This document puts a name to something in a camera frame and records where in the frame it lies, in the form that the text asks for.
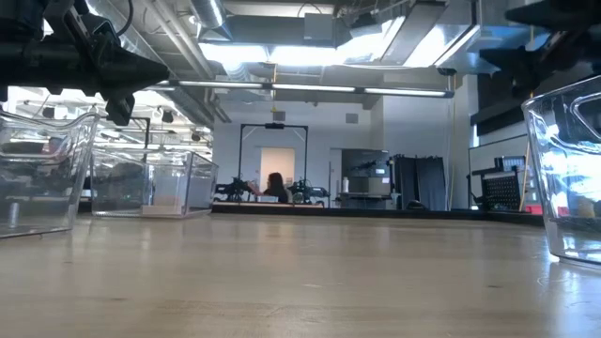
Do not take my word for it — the person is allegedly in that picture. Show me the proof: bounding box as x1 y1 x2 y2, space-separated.
255 172 290 205

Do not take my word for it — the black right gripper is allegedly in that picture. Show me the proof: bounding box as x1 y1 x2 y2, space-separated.
478 0 601 98

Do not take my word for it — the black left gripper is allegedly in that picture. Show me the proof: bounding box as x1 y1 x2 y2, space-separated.
44 0 170 127

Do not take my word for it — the plain wooden rectangular block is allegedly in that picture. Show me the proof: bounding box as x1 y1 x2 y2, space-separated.
140 190 185 218

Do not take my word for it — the black pegboard cart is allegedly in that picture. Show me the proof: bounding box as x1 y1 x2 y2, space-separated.
467 155 530 212

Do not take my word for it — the clear plastic bin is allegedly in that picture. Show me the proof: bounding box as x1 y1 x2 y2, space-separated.
0 111 100 239
90 148 220 220
520 74 601 269

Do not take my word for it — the black aluminium rig frame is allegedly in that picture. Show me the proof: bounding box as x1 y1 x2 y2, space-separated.
77 199 546 227

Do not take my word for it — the black curtain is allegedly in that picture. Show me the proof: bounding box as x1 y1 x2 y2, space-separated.
393 155 447 211

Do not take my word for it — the long ceiling light fixture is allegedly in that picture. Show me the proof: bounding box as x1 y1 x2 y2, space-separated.
145 78 455 100

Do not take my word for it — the silver ventilation duct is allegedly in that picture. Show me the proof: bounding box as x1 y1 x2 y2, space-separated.
190 0 234 41

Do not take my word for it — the black background camera gantry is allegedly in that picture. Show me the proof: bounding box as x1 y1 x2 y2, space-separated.
238 122 310 203

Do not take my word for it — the grey equipment cabinet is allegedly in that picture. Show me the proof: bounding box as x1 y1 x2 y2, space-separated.
340 148 393 210

